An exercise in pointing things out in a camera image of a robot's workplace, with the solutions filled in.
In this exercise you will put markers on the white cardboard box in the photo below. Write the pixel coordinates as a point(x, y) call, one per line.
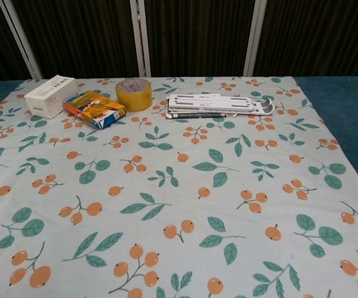
point(50, 96)

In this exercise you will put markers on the dark pen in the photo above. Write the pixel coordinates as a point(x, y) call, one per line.
point(197, 115)

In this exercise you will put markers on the white folding stand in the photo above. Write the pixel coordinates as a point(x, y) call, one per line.
point(216, 103)

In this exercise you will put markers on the yellow packing tape roll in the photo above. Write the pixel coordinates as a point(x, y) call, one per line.
point(134, 97)

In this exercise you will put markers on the yellow orange printed carton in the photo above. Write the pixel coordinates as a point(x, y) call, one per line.
point(93, 108)

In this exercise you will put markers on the floral fruit print tablecloth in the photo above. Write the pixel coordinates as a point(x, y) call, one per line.
point(179, 248)

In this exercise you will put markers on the white frame post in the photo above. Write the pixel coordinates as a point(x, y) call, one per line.
point(20, 40)
point(140, 40)
point(253, 40)

